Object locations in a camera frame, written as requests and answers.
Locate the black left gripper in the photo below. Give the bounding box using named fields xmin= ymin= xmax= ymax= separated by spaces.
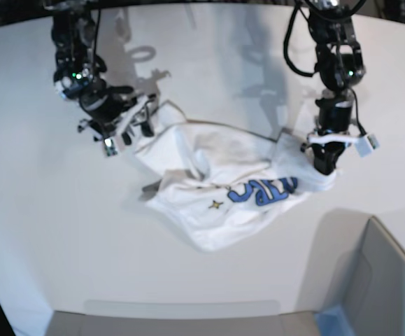
xmin=311 ymin=89 xmax=354 ymax=175

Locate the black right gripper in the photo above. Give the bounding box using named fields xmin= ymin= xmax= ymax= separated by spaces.
xmin=78 ymin=85 xmax=157 ymax=146

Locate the white printed t-shirt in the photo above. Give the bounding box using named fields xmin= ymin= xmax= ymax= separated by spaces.
xmin=134 ymin=101 xmax=336 ymax=252

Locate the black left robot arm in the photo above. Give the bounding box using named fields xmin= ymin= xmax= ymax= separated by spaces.
xmin=283 ymin=1 xmax=366 ymax=175

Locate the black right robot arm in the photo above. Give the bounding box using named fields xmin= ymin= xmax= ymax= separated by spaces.
xmin=43 ymin=1 xmax=157 ymax=152

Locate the grey cardboard box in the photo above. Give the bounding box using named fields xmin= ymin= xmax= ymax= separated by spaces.
xmin=294 ymin=209 xmax=405 ymax=335

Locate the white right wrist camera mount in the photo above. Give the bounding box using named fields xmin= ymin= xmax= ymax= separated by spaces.
xmin=76 ymin=94 xmax=157 ymax=158

